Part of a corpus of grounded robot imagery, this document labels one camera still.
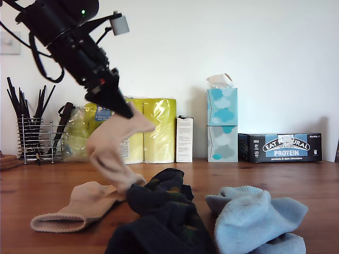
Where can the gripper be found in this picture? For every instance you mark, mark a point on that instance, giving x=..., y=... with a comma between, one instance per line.
x=79, y=58

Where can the beige ribbed sock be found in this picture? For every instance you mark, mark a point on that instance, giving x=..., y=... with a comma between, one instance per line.
x=84, y=201
x=106, y=143

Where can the light blue sock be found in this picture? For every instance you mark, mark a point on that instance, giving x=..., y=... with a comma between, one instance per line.
x=251, y=219
x=214, y=203

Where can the white carton black top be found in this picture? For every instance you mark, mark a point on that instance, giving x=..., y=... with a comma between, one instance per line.
x=185, y=140

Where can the yellow paper towel pack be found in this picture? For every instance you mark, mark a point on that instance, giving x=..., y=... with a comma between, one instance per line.
x=161, y=132

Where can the thin black stick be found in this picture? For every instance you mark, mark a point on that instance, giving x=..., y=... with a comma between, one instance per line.
x=15, y=103
x=24, y=108
x=49, y=98
x=17, y=96
x=41, y=98

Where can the white tissue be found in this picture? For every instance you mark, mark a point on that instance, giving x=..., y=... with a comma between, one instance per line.
x=217, y=80

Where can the blue cloud tissue box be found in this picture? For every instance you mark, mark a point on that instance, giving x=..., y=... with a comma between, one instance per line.
x=222, y=107

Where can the grey cloud tissue box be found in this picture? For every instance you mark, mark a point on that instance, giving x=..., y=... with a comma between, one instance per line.
x=222, y=144

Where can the black Eat Natural bar box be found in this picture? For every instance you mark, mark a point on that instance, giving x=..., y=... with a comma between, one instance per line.
x=280, y=150

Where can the grey arm camera box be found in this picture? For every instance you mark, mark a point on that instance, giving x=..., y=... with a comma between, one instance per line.
x=120, y=24

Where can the white wall light switch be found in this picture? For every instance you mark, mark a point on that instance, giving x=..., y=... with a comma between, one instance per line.
x=10, y=43

